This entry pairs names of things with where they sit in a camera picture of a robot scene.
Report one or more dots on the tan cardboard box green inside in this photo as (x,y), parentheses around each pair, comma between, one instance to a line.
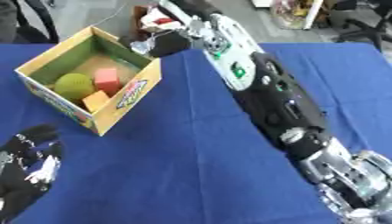
(127,96)

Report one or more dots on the orange block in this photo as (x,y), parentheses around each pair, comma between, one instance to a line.
(95,101)

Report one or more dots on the white and red object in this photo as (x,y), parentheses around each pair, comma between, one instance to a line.
(159,21)

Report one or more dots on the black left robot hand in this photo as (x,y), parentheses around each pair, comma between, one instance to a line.
(20,180)

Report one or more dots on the white board with colourful print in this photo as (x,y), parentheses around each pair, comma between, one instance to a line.
(296,11)

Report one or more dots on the black office chair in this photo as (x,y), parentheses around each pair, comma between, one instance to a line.
(365,20)

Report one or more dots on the yellow-green ball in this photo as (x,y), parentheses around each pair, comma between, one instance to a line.
(73,85)

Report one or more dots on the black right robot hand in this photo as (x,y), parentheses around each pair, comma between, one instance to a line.
(171,43)

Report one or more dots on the red block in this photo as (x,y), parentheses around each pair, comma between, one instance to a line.
(107,80)

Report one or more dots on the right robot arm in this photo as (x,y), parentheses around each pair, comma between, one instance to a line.
(278,102)

